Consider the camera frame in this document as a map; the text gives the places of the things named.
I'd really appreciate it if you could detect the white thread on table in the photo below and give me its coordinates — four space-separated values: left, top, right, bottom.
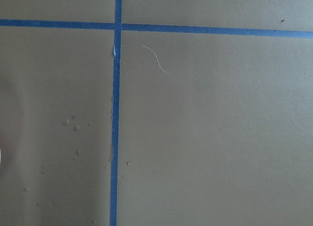
142 45 169 74

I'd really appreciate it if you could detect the long blue tape strip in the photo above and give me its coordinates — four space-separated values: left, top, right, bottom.
110 0 122 226

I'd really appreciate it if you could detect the crossing blue tape strip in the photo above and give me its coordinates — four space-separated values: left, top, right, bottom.
0 19 313 39

